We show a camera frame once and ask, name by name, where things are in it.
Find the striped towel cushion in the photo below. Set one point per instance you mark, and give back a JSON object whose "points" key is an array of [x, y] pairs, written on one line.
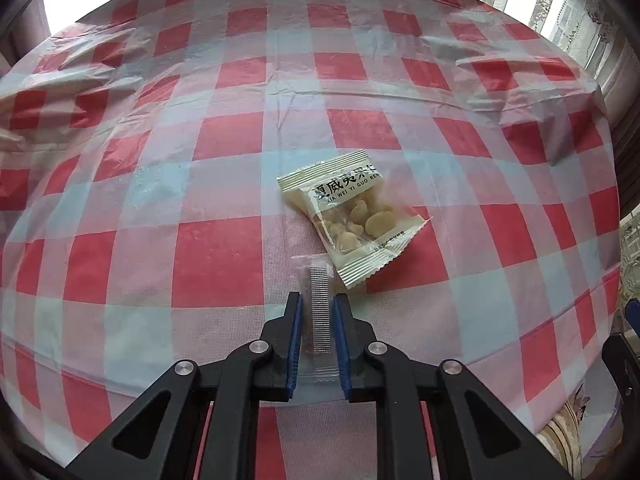
{"points": [[585, 432]]}

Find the lace sheer curtain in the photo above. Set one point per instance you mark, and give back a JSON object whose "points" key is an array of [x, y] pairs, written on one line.
{"points": [[583, 29]]}

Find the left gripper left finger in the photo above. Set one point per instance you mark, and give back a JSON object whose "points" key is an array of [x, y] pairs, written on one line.
{"points": [[201, 421]]}

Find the small clear stick packet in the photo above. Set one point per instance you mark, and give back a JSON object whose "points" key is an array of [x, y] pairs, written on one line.
{"points": [[316, 283]]}

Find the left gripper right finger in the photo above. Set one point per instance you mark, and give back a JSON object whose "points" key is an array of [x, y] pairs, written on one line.
{"points": [[432, 421]]}

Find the cream macadamia nut pack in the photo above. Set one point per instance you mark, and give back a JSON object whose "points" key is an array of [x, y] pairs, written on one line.
{"points": [[361, 224]]}

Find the red white checkered tablecloth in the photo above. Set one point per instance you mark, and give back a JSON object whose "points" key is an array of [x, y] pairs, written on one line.
{"points": [[142, 222]]}

